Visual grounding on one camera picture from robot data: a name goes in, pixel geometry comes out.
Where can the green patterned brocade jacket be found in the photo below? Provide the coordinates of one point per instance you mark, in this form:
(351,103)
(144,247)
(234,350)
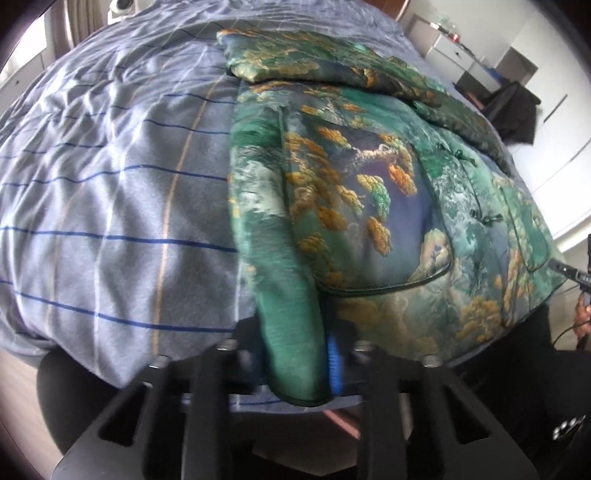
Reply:
(369,207)

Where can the person's black clothing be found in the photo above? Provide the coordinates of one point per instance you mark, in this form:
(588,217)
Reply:
(508,369)

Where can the small white fan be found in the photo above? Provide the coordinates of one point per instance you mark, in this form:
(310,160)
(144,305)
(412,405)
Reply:
(121,8)

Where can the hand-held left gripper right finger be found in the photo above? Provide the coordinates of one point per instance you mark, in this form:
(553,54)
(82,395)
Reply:
(334,364)

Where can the brown curtain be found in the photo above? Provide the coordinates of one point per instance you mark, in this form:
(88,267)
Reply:
(74,23)

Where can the white low drawer cabinet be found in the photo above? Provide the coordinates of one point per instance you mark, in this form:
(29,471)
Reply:
(23,78)

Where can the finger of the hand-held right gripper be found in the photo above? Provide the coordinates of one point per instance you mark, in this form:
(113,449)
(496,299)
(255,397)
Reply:
(575,274)

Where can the white wardrobe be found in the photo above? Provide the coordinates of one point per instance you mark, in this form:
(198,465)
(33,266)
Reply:
(558,92)

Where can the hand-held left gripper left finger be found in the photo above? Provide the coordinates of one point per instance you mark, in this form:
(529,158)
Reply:
(240,369)

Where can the wooden headboard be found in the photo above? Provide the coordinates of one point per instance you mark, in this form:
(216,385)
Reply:
(398,8)

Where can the black jacket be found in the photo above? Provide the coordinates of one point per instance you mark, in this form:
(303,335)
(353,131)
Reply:
(515,110)

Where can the wooden chair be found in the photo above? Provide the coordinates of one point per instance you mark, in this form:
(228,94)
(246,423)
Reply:
(472,97)

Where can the person's right hand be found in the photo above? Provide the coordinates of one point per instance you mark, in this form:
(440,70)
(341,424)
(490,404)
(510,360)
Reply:
(582,316)

